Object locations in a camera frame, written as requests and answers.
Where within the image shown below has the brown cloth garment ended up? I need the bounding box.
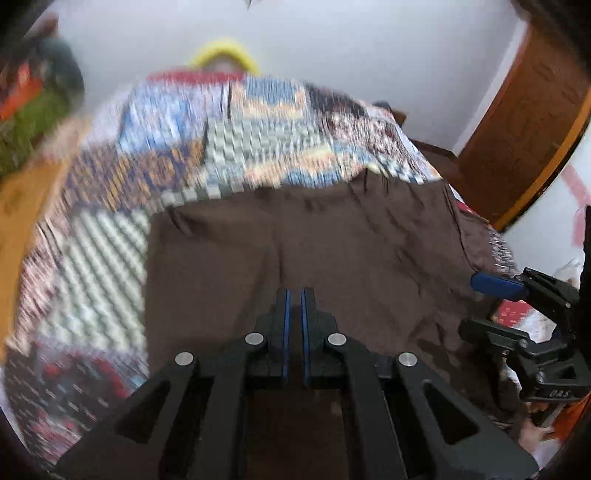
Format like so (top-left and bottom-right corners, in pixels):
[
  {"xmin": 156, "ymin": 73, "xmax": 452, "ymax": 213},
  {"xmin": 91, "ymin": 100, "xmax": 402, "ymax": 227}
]
[{"xmin": 144, "ymin": 171, "xmax": 521, "ymax": 420}]

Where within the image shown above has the person's right hand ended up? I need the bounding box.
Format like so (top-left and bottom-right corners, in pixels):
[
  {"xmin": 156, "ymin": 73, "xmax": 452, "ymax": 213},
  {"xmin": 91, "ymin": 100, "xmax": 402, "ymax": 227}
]
[{"xmin": 518, "ymin": 416, "xmax": 560, "ymax": 454}]

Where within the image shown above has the brown wooden door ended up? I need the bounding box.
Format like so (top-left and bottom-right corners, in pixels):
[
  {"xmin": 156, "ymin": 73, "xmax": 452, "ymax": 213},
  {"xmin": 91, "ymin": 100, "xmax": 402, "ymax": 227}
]
[{"xmin": 459, "ymin": 21, "xmax": 590, "ymax": 230}]

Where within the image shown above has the patchwork patterned bedspread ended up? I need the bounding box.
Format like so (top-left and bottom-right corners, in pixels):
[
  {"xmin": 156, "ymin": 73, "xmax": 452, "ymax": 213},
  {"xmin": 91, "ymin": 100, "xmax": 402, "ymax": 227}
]
[{"xmin": 3, "ymin": 69, "xmax": 562, "ymax": 462}]

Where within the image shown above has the yellow curved headboard pad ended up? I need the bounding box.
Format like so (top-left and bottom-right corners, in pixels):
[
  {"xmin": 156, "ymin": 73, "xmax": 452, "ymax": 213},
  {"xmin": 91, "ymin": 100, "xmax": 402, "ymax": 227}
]
[{"xmin": 189, "ymin": 38, "xmax": 262, "ymax": 76}]

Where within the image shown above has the wooden folding lap table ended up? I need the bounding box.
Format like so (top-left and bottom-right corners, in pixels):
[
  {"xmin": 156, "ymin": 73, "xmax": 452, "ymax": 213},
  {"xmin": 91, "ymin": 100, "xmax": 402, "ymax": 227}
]
[{"xmin": 1, "ymin": 161, "xmax": 70, "ymax": 359}]

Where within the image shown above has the green patterned storage bag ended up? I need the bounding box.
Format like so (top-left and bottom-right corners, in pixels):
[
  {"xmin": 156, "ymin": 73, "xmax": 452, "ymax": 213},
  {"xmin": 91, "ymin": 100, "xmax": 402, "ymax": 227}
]
[{"xmin": 1, "ymin": 89, "xmax": 70, "ymax": 176}]

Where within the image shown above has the dark teal plush toy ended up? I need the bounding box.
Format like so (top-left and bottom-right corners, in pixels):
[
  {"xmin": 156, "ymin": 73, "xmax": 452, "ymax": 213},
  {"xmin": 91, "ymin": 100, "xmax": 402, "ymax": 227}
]
[{"xmin": 40, "ymin": 37, "xmax": 85, "ymax": 110}]

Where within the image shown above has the orange box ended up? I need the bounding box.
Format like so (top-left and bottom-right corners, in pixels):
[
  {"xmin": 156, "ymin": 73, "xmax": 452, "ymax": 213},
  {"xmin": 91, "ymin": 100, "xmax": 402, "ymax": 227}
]
[{"xmin": 1, "ymin": 62, "xmax": 43, "ymax": 121}]

